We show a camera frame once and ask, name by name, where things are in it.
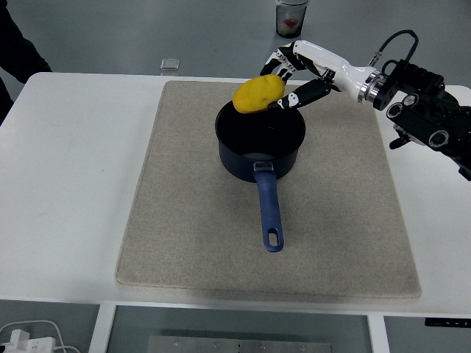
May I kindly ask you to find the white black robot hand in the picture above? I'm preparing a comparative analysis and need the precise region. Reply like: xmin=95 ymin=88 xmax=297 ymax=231
xmin=259 ymin=40 xmax=375 ymax=111

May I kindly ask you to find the blue pot with handle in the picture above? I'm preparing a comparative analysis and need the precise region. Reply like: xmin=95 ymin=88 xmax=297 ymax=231
xmin=214 ymin=99 xmax=306 ymax=254

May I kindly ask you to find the black cup with contents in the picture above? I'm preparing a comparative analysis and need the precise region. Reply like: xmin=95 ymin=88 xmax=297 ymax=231
xmin=275 ymin=0 xmax=308 ymax=39

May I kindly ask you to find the beige fabric mat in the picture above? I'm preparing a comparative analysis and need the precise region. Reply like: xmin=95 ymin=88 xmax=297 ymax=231
xmin=116 ymin=80 xmax=422 ymax=299

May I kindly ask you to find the white table leg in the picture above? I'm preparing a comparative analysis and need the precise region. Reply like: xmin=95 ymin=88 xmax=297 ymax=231
xmin=366 ymin=313 xmax=390 ymax=353
xmin=87 ymin=303 xmax=118 ymax=353

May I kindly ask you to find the black table control panel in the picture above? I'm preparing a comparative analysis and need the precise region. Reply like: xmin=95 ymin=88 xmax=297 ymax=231
xmin=425 ymin=316 xmax=471 ymax=327

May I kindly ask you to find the person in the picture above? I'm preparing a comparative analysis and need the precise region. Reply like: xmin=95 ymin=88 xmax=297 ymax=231
xmin=0 ymin=0 xmax=52 ymax=126

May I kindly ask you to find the white power strip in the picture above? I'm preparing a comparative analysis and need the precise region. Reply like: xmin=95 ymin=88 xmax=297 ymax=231
xmin=2 ymin=329 xmax=56 ymax=353

